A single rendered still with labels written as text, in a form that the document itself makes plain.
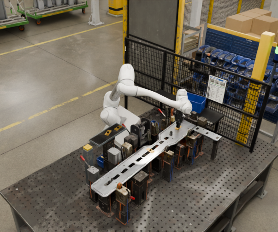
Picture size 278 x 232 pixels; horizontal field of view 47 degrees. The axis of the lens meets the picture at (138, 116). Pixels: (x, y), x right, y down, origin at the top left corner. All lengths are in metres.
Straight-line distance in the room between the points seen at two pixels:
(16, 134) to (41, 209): 2.34
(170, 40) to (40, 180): 3.01
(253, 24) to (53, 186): 5.56
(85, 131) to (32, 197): 2.11
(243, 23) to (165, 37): 2.34
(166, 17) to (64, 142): 2.43
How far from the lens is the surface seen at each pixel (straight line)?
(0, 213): 4.13
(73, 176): 3.32
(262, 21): 7.34
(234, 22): 7.19
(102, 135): 3.03
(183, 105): 3.02
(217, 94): 3.66
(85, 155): 2.94
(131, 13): 5.71
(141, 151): 3.10
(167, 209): 3.01
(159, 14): 5.25
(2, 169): 4.67
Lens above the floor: 2.98
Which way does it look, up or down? 33 degrees down
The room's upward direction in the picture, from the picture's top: 2 degrees clockwise
